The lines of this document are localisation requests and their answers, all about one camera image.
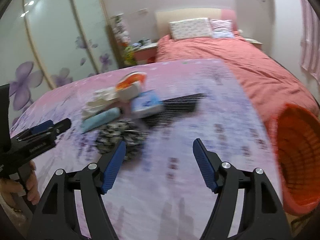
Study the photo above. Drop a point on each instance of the white floral pillow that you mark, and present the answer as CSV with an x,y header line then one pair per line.
x,y
190,28

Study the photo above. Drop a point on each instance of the blue white packet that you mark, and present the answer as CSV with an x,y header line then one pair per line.
x,y
147,103

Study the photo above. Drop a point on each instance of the pink striped pillow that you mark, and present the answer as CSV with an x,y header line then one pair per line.
x,y
222,27

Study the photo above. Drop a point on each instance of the pink nightstand with mugs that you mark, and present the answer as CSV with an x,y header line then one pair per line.
x,y
145,53

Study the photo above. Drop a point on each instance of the pink floral tablecloth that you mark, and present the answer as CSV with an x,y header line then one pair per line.
x,y
175,155

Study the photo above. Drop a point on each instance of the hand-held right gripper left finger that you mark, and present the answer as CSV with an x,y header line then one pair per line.
x,y
113,170

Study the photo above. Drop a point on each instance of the pink striped curtain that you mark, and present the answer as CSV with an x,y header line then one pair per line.
x,y
310,42

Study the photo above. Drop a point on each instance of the light green cloth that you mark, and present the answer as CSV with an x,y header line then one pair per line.
x,y
100,120

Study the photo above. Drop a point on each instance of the bed with coral duvet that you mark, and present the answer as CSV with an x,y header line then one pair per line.
x,y
250,65

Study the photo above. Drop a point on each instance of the small white carton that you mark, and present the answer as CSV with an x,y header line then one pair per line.
x,y
128,93

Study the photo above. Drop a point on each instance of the cream and pink headboard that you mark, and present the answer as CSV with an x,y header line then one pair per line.
x,y
190,13

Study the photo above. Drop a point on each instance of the black comb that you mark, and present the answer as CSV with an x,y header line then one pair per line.
x,y
175,110

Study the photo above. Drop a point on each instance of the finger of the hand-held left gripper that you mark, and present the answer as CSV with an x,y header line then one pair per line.
x,y
41,127
62,126

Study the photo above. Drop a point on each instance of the wardrobe with flower doors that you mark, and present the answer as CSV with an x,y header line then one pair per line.
x,y
55,42

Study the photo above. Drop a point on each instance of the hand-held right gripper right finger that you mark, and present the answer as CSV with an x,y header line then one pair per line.
x,y
205,165

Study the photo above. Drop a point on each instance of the black white floral scrunchie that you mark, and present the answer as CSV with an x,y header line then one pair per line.
x,y
117,137

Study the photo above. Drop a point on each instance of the person's left hand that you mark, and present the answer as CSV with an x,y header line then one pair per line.
x,y
33,187

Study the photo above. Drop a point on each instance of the plastic basket with red liner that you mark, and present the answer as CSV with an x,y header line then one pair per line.
x,y
300,160

